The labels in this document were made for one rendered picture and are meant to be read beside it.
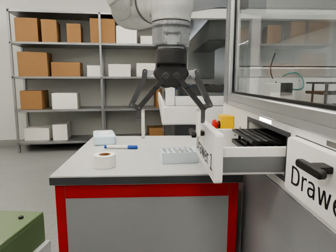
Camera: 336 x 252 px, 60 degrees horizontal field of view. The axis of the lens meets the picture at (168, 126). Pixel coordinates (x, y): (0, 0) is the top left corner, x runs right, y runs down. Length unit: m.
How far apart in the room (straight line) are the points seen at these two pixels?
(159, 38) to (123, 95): 4.22
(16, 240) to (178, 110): 1.17
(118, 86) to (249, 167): 4.30
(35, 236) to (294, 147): 0.49
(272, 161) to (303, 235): 0.16
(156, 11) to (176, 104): 0.91
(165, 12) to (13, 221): 0.50
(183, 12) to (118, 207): 0.59
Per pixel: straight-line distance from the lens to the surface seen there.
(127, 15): 0.80
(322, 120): 0.56
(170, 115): 1.55
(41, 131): 4.71
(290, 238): 0.71
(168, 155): 0.98
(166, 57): 0.68
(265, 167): 0.69
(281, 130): 0.71
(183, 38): 0.68
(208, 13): 1.60
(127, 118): 4.91
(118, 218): 0.96
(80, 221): 0.98
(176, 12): 0.68
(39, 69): 4.59
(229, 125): 1.08
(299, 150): 0.60
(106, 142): 1.29
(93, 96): 4.90
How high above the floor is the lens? 1.04
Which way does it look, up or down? 9 degrees down
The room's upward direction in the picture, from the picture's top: straight up
